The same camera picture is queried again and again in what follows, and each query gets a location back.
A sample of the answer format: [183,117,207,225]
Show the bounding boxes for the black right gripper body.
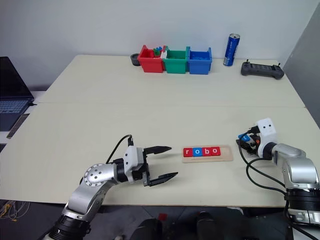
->
[247,127,261,157]

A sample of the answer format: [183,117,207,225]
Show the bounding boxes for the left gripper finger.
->
[149,171,179,187]
[143,145,173,156]

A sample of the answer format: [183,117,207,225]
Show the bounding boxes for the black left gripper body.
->
[132,149,152,187]

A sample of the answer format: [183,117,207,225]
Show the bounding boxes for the wooden letter tray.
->
[181,144,234,164]

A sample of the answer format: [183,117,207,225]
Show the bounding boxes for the dark rounded shape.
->
[195,211,219,240]
[129,218,164,240]

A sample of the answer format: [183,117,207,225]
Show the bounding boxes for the grey handheld controller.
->
[240,59,286,81]

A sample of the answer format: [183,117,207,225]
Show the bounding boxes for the blue plastic bin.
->
[186,46,213,76]

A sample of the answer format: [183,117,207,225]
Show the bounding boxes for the blue drink can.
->
[222,32,242,68]

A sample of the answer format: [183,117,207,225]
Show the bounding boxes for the red plastic bin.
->
[137,44,167,74]

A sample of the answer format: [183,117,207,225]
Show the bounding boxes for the green plastic bin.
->
[162,45,190,75]

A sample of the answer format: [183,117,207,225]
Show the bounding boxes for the blue brick plate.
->
[189,52,210,61]

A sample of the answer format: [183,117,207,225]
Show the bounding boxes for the black round holder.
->
[130,52,142,67]

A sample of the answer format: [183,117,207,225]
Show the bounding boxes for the smartphone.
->
[5,113,31,140]

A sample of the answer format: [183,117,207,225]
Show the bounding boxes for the dark laptop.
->
[0,56,35,132]

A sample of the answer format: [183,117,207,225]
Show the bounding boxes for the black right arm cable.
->
[237,126,289,195]

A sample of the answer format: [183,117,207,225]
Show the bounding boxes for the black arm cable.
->
[237,126,289,195]
[105,134,135,165]

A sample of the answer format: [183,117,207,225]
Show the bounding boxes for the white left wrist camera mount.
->
[123,145,146,184]

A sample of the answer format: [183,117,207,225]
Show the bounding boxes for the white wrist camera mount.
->
[253,116,278,159]
[123,145,146,184]

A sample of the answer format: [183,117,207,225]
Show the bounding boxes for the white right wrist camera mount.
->
[253,116,278,159]

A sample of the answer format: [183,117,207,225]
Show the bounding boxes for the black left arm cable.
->
[105,134,135,165]

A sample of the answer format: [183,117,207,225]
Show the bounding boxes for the tangled floor cables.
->
[0,199,31,224]

